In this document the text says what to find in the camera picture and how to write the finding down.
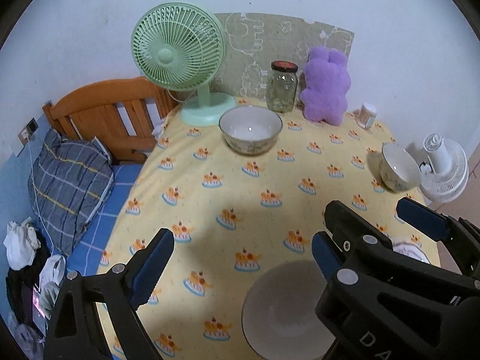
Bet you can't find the green desk fan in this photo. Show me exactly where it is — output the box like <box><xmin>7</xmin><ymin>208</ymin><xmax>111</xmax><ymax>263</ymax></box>
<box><xmin>131</xmin><ymin>2</ymin><xmax>237</xmax><ymax>127</ymax></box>

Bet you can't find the wall power socket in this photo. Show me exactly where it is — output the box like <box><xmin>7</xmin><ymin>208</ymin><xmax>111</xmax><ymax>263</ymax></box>
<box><xmin>18</xmin><ymin>118</ymin><xmax>38</xmax><ymax>146</ymax></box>

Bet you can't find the yellow cartoon tablecloth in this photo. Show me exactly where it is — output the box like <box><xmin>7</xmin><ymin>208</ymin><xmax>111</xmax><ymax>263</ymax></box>
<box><xmin>98</xmin><ymin>111</ymin><xmax>439</xmax><ymax>359</ymax></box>

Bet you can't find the white fan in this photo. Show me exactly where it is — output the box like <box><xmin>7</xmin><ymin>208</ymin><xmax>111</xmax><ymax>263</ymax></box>
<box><xmin>407</xmin><ymin>133</ymin><xmax>470</xmax><ymax>204</ymax></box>

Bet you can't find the red-rimmed white plate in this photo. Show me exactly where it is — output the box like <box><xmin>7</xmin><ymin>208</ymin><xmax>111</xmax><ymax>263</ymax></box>
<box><xmin>391</xmin><ymin>235</ymin><xmax>431</xmax><ymax>264</ymax></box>

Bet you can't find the blue checked bedsheet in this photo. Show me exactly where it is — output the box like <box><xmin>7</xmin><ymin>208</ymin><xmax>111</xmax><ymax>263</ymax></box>
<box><xmin>66</xmin><ymin>164</ymin><xmax>142</xmax><ymax>276</ymax></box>

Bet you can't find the white charging cable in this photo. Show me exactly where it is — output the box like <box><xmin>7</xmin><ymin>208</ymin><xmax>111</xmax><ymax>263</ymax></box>
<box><xmin>26</xmin><ymin>140</ymin><xmax>54</xmax><ymax>248</ymax></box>

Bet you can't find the leaf-pattern bowl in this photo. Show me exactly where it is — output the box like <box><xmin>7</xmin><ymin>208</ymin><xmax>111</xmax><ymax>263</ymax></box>
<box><xmin>378</xmin><ymin>143</ymin><xmax>422</xmax><ymax>193</ymax></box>
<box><xmin>241</xmin><ymin>260</ymin><xmax>335</xmax><ymax>359</ymax></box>
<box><xmin>219</xmin><ymin>106</ymin><xmax>283</xmax><ymax>156</ymax></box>

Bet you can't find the dark clothes pile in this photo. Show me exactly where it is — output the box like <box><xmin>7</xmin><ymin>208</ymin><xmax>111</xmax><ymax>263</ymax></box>
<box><xmin>6</xmin><ymin>232</ymin><xmax>65</xmax><ymax>359</ymax></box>

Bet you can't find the green patterned wall mat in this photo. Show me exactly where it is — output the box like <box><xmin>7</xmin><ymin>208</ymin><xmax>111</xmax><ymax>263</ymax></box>
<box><xmin>210</xmin><ymin>12</ymin><xmax>355</xmax><ymax>100</ymax></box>

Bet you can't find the glass jar with lid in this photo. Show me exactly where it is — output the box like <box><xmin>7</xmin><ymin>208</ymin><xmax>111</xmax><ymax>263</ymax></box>
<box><xmin>266</xmin><ymin>60</ymin><xmax>299</xmax><ymax>113</ymax></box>

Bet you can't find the blue plaid pillow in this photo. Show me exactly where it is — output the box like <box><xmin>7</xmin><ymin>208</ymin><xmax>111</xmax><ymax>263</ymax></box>
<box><xmin>28</xmin><ymin>129</ymin><xmax>115</xmax><ymax>256</ymax></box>

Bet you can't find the cotton swab container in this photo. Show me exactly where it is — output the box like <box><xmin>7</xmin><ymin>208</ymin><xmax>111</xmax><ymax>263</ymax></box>
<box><xmin>355</xmin><ymin>102</ymin><xmax>377</xmax><ymax>129</ymax></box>

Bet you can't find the white crumpled cloth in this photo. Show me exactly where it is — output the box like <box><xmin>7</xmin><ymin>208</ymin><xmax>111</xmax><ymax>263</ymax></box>
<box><xmin>3</xmin><ymin>217</ymin><xmax>41</xmax><ymax>271</ymax></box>

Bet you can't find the wooden bed headboard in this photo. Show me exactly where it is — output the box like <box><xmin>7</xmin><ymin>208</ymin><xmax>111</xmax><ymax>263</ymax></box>
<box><xmin>42</xmin><ymin>76</ymin><xmax>174</xmax><ymax>164</ymax></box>

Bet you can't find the purple plush toy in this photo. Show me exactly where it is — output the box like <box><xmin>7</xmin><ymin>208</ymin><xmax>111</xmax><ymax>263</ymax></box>
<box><xmin>300</xmin><ymin>46</ymin><xmax>352</xmax><ymax>126</ymax></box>

